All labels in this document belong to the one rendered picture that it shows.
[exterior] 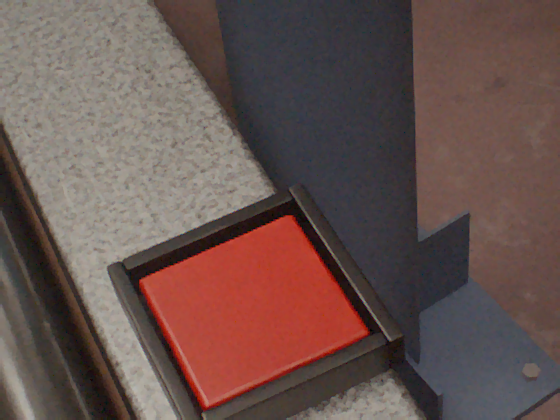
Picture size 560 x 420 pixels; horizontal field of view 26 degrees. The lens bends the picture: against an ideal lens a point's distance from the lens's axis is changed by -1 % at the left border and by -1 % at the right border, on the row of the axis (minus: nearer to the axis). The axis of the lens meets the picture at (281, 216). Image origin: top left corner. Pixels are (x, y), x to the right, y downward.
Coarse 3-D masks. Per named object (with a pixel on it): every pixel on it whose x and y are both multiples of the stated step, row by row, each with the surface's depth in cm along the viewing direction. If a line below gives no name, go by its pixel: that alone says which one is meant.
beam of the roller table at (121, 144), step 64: (0, 0) 54; (64, 0) 54; (128, 0) 54; (0, 64) 52; (64, 64) 51; (128, 64) 51; (192, 64) 51; (0, 128) 52; (64, 128) 49; (128, 128) 48; (192, 128) 48; (64, 192) 46; (128, 192) 46; (192, 192) 46; (256, 192) 45; (64, 256) 45; (128, 384) 41; (384, 384) 40
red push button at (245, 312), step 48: (240, 240) 42; (288, 240) 42; (144, 288) 41; (192, 288) 41; (240, 288) 41; (288, 288) 41; (336, 288) 41; (192, 336) 40; (240, 336) 40; (288, 336) 39; (336, 336) 39; (192, 384) 39; (240, 384) 38
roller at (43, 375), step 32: (0, 192) 48; (0, 224) 46; (0, 256) 44; (32, 256) 46; (0, 288) 43; (32, 288) 44; (0, 320) 42; (32, 320) 42; (0, 352) 41; (32, 352) 41; (64, 352) 42; (0, 384) 41; (32, 384) 40; (64, 384) 41; (0, 416) 40; (32, 416) 40; (64, 416) 40; (96, 416) 40
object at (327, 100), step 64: (256, 0) 96; (320, 0) 95; (384, 0) 98; (256, 64) 102; (320, 64) 100; (384, 64) 103; (256, 128) 109; (320, 128) 106; (384, 128) 108; (320, 192) 112; (384, 192) 115; (384, 256) 122; (448, 256) 146; (448, 320) 149; (512, 320) 149; (448, 384) 144; (512, 384) 143
